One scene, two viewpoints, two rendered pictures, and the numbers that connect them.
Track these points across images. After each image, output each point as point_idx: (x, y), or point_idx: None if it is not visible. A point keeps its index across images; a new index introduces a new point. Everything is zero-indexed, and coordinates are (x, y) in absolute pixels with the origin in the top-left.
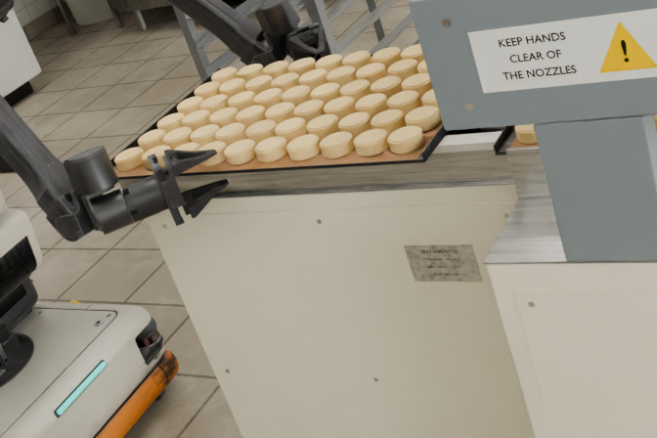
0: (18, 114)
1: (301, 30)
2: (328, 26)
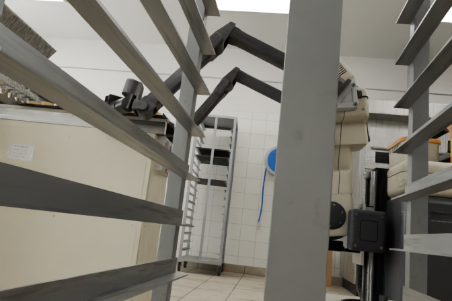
0: (196, 111)
1: (117, 97)
2: (175, 127)
